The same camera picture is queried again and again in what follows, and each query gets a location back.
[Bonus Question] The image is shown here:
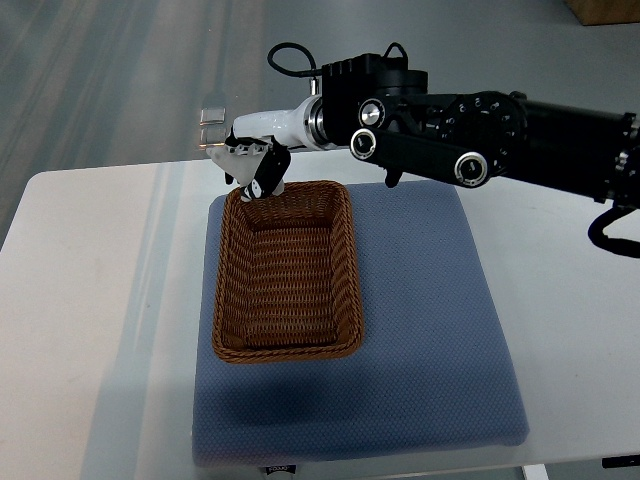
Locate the blue cushion mat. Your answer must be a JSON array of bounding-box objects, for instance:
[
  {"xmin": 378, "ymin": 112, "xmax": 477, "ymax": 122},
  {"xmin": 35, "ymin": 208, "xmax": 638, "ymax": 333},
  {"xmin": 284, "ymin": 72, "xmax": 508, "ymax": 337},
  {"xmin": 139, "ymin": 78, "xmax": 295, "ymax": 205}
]
[{"xmin": 192, "ymin": 181, "xmax": 529, "ymax": 467}]

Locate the brown wicker basket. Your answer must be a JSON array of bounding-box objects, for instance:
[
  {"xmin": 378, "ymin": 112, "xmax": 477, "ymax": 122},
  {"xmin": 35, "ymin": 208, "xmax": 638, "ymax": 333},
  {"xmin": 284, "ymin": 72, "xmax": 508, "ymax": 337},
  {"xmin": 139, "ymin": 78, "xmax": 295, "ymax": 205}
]
[{"xmin": 212, "ymin": 180, "xmax": 365, "ymax": 364}]

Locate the white bear figurine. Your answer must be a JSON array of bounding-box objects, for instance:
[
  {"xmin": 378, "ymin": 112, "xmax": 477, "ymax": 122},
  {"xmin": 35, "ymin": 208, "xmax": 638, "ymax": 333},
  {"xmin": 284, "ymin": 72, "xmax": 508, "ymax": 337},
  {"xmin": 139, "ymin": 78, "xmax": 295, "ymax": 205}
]
[{"xmin": 206, "ymin": 145, "xmax": 291, "ymax": 201}]

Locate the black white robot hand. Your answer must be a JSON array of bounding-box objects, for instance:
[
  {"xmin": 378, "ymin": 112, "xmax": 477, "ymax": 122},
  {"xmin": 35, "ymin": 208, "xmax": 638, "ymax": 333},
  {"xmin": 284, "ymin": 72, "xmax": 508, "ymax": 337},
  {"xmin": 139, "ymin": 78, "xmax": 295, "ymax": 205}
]
[{"xmin": 223, "ymin": 97, "xmax": 321, "ymax": 203}]

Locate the lower floor socket plate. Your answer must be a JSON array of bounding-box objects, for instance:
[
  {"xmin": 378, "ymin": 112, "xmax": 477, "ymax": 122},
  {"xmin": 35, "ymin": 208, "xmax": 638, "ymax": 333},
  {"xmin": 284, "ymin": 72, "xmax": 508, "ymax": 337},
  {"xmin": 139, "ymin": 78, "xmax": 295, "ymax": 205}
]
[{"xmin": 200, "ymin": 125, "xmax": 227, "ymax": 148}]

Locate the wooden box corner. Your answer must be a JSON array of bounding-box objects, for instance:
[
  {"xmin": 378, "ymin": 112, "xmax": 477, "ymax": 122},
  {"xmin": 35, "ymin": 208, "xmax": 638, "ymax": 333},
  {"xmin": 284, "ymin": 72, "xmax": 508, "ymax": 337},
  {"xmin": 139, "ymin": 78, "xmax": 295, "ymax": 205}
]
[{"xmin": 565, "ymin": 0, "xmax": 639, "ymax": 26}]

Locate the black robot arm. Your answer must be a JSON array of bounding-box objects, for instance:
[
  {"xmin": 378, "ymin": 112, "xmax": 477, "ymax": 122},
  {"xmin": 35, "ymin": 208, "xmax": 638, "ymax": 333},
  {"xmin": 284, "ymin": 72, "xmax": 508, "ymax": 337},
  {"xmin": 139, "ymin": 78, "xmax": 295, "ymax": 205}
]
[{"xmin": 302, "ymin": 43, "xmax": 639, "ymax": 258}]

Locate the upper floor socket plate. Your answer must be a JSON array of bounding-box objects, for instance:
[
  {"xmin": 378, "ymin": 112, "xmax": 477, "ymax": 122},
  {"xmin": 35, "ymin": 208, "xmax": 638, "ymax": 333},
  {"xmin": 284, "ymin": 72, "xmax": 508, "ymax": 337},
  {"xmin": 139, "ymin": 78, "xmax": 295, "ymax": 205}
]
[{"xmin": 200, "ymin": 107, "xmax": 226, "ymax": 125}]

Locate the floor socket plate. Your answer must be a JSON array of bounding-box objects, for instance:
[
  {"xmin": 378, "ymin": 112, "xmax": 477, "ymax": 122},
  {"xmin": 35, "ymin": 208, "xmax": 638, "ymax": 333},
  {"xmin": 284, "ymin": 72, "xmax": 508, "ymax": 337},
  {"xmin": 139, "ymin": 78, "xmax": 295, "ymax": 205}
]
[
  {"xmin": 200, "ymin": 107, "xmax": 226, "ymax": 125},
  {"xmin": 200, "ymin": 125, "xmax": 227, "ymax": 148}
]

